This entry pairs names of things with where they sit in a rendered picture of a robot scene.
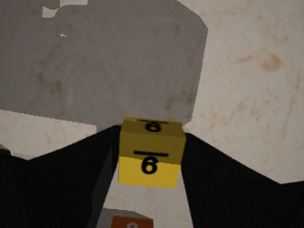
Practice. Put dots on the black block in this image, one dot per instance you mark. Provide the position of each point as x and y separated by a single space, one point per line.
2 150

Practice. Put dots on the yellow block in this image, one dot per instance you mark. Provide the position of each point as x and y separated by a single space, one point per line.
150 152

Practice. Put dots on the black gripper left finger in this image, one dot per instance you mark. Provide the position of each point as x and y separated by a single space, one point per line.
65 188

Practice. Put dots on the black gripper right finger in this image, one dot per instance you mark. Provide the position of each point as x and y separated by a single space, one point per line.
224 193

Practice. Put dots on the brown block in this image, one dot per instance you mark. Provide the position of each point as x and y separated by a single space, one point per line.
123 222

